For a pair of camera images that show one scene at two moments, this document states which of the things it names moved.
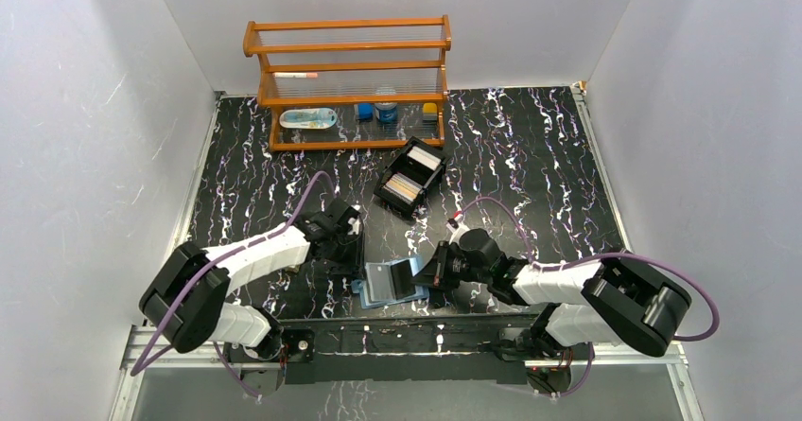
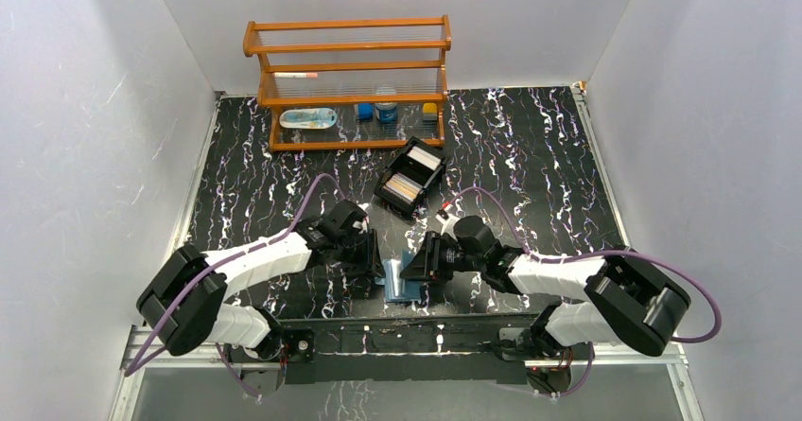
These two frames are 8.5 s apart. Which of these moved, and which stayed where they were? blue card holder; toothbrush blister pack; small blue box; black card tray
Moved: blue card holder
Stayed: toothbrush blister pack; black card tray; small blue box
